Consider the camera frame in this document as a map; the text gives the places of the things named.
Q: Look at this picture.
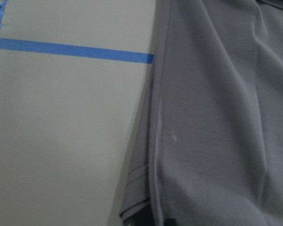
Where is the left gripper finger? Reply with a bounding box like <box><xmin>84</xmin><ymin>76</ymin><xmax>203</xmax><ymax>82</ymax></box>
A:
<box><xmin>164</xmin><ymin>218</ymin><xmax>177</xmax><ymax>226</ymax></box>

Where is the dark brown t-shirt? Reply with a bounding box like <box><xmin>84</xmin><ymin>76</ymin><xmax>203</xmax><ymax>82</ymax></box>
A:
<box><xmin>119</xmin><ymin>0</ymin><xmax>283</xmax><ymax>226</ymax></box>

